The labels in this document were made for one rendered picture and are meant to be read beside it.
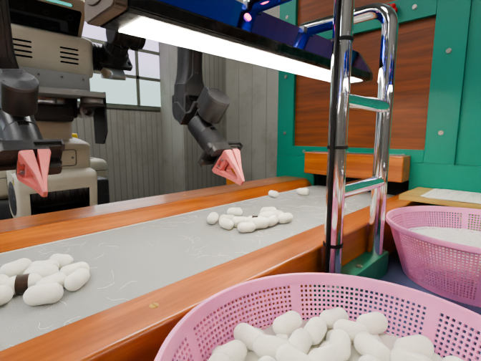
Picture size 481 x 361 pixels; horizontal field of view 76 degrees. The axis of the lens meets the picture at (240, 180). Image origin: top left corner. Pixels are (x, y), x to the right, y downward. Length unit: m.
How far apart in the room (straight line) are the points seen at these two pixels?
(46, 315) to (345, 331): 0.29
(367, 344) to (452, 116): 0.72
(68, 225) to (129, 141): 3.22
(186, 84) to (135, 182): 3.14
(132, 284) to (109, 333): 0.13
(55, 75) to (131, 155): 2.78
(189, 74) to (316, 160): 0.47
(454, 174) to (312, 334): 0.70
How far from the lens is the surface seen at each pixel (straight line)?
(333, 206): 0.42
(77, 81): 1.12
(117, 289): 0.40
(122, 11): 0.38
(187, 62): 0.80
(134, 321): 0.29
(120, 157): 3.77
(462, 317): 0.34
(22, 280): 0.43
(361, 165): 0.94
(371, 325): 0.34
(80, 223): 0.63
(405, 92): 0.99
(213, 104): 0.71
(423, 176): 0.96
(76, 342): 0.28
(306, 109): 1.12
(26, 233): 0.61
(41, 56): 1.13
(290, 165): 1.14
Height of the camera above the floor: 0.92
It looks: 9 degrees down
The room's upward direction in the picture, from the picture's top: straight up
